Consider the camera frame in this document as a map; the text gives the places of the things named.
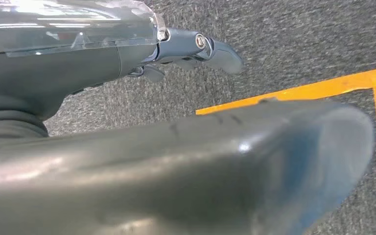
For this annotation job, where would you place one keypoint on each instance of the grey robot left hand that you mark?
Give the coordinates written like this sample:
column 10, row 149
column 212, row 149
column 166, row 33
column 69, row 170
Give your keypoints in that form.
column 142, row 178

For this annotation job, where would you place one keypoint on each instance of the yellow floor tape square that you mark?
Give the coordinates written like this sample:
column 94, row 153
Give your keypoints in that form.
column 337, row 85

